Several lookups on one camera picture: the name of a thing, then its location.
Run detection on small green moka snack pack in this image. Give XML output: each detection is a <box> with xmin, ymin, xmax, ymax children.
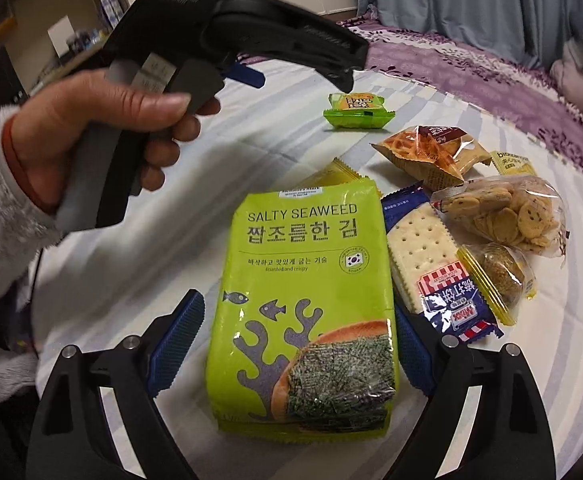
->
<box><xmin>323</xmin><ymin>92</ymin><xmax>395</xmax><ymax>130</ymax></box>

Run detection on gold yellow snack packet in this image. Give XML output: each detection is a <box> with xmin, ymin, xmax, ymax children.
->
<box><xmin>293</xmin><ymin>157</ymin><xmax>369</xmax><ymax>196</ymax></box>

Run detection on clear bag round cookies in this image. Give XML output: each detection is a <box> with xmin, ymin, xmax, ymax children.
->
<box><xmin>430</xmin><ymin>174</ymin><xmax>567</xmax><ymax>258</ymax></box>

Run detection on green salty seaweed pack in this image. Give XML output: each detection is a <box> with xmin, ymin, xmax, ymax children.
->
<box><xmin>206</xmin><ymin>179</ymin><xmax>399</xmax><ymax>443</ymax></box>

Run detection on tan waffle snack bag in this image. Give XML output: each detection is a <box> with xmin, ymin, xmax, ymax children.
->
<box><xmin>372</xmin><ymin>126</ymin><xmax>492</xmax><ymax>191</ymax></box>

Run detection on white fleece sleeve forearm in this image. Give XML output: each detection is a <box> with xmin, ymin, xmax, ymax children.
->
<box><xmin>0</xmin><ymin>104</ymin><xmax>62</xmax><ymax>403</ymax></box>

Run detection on person left hand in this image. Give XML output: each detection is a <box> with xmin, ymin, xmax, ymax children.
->
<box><xmin>3</xmin><ymin>70</ymin><xmax>221</xmax><ymax>214</ymax></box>

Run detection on wooden bookshelf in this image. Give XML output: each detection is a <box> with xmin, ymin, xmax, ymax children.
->
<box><xmin>0</xmin><ymin>0</ymin><xmax>128</xmax><ymax>96</ymax></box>

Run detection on blue cracker pack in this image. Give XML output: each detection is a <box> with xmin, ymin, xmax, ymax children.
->
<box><xmin>380</xmin><ymin>182</ymin><xmax>505</xmax><ymax>344</ymax></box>

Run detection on clear pack brown pastry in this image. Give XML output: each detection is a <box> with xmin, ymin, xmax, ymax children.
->
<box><xmin>456</xmin><ymin>243</ymin><xmax>537</xmax><ymax>326</ymax></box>

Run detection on striped white grey blanket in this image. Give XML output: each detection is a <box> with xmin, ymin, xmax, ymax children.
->
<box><xmin>33</xmin><ymin>61</ymin><xmax>583</xmax><ymax>479</ymax></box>

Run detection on small yellow bibizan packet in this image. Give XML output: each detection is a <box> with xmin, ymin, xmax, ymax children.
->
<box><xmin>490</xmin><ymin>151</ymin><xmax>537</xmax><ymax>176</ymax></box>

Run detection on blue-grey curtain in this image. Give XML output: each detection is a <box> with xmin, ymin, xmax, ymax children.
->
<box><xmin>357</xmin><ymin>0</ymin><xmax>583</xmax><ymax>68</ymax></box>

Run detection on purple floral bedsheet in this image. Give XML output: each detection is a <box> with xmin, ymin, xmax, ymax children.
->
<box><xmin>340</xmin><ymin>12</ymin><xmax>583</xmax><ymax>173</ymax></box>

